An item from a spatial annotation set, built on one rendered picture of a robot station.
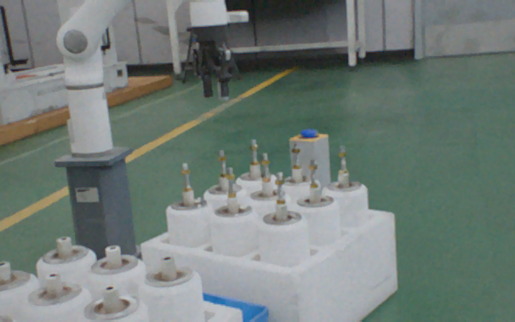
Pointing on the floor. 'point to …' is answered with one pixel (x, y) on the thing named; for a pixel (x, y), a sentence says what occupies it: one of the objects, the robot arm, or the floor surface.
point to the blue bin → (256, 312)
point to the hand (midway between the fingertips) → (215, 92)
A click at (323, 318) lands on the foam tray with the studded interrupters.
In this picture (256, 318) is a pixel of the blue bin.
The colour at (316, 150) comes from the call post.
